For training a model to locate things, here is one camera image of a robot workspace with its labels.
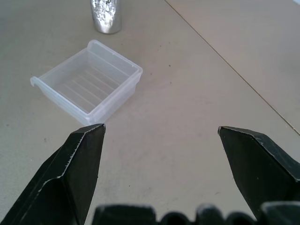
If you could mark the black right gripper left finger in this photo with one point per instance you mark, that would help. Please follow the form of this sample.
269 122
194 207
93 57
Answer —
70 178

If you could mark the silver foil-wrapped cylinder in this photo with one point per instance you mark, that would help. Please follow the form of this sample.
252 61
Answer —
106 15

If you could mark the clear plastic tray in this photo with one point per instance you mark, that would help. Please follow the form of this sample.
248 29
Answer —
90 83

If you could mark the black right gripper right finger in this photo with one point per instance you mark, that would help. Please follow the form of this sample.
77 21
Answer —
260 173

